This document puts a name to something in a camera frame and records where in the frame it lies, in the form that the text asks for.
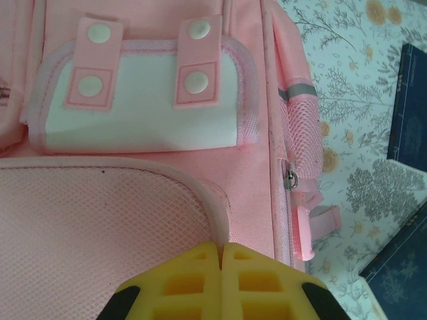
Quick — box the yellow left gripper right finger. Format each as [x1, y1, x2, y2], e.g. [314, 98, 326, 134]
[220, 242, 348, 320]

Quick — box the floral tablecloth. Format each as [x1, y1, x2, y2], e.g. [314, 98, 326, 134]
[273, 0, 427, 320]

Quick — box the dark blue book yellow label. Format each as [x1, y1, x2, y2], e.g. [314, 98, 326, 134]
[386, 43, 427, 164]

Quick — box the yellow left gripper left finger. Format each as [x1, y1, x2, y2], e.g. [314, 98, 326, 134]
[96, 241, 223, 320]

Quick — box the blue book gold emblem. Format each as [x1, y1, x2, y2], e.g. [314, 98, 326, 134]
[358, 202, 427, 320]

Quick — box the pink student backpack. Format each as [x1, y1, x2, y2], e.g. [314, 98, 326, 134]
[0, 0, 342, 320]

